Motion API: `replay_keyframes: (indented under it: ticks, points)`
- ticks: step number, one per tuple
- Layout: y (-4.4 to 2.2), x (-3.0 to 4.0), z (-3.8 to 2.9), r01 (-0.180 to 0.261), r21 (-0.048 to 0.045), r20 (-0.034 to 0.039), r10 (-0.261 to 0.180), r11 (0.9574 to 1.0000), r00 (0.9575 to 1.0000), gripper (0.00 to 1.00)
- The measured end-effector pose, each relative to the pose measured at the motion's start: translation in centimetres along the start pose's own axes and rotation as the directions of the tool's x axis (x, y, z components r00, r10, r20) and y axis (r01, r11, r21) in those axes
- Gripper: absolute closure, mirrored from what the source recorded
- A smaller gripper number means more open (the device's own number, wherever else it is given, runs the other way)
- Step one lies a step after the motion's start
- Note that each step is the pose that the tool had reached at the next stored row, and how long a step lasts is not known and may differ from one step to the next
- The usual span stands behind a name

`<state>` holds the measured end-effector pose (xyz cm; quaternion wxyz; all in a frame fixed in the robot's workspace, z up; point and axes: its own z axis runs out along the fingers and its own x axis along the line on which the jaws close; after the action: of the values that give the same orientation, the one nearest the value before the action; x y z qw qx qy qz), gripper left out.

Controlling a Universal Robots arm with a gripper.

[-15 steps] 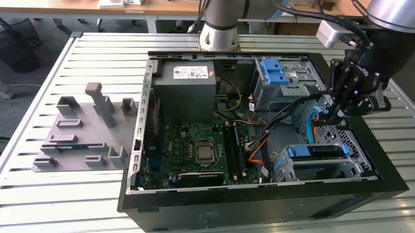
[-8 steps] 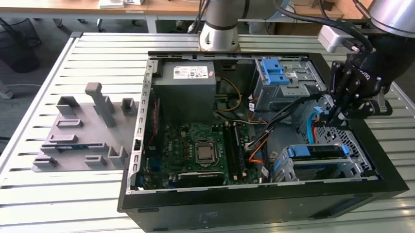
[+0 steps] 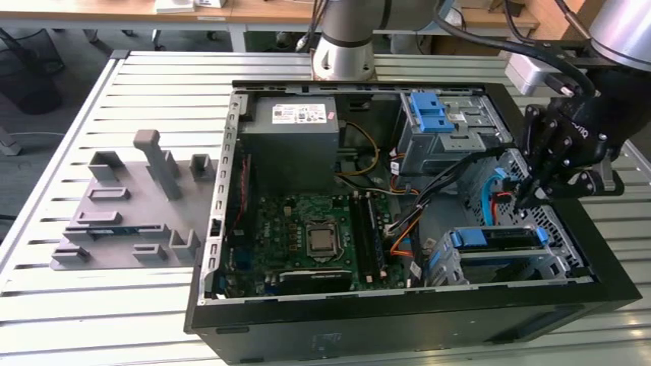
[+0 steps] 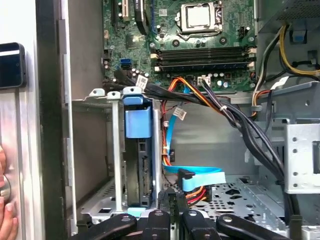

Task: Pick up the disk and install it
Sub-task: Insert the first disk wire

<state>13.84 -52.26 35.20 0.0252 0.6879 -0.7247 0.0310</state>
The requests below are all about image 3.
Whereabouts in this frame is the silver disk bay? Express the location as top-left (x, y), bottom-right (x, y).
top-left (425, 224), bottom-right (585, 285)

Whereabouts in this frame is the thick black camera cable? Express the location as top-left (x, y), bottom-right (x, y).
top-left (431, 0), bottom-right (601, 98)

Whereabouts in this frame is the silver drive cage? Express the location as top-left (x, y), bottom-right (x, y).
top-left (396, 91), bottom-right (512, 178)

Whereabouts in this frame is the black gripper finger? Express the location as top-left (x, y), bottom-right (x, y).
top-left (540, 166), bottom-right (625, 202)
top-left (512, 104), bottom-right (575, 210)

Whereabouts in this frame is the green motherboard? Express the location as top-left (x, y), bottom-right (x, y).
top-left (225, 192), bottom-right (413, 297)

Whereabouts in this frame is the black mesh waste bin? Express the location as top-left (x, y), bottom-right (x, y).
top-left (0, 28), bottom-right (65, 115)

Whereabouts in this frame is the blue drive cage latch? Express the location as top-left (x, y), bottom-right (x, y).
top-left (409, 91), bottom-right (453, 133)

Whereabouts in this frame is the orange wire bundle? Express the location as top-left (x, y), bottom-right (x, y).
top-left (389, 224), bottom-right (423, 256)

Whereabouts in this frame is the white cardboard box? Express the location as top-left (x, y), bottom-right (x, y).
top-left (154, 0), bottom-right (197, 14)

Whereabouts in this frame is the hard disk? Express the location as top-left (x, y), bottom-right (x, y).
top-left (429, 226), bottom-right (549, 286)

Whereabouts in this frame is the yellow wire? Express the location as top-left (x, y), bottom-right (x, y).
top-left (334, 120), bottom-right (380, 177)

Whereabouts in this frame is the wooden desk white frame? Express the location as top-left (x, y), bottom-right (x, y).
top-left (0, 0), bottom-right (540, 58)

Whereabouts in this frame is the black open PC case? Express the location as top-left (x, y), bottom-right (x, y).
top-left (182, 79), bottom-right (643, 363)

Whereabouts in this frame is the grey parts rack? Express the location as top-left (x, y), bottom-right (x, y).
top-left (49, 128), bottom-right (220, 272)

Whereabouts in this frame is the black graphics card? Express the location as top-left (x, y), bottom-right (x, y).
top-left (276, 268), bottom-right (353, 294)

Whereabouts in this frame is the black RAM slot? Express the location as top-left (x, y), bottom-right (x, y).
top-left (352, 193), bottom-right (372, 282)

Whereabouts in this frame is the black cable bundle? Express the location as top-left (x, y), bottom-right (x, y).
top-left (412, 146), bottom-right (515, 226)

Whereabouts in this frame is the silver CPU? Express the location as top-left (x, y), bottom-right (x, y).
top-left (306, 227), bottom-right (340, 255)

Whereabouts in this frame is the blue data wire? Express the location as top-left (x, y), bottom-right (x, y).
top-left (479, 165), bottom-right (512, 230)

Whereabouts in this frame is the grey power supply unit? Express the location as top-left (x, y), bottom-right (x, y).
top-left (237, 95), bottom-right (340, 194)

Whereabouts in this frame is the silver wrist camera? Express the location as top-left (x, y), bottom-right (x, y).
top-left (505, 53), bottom-right (563, 96)

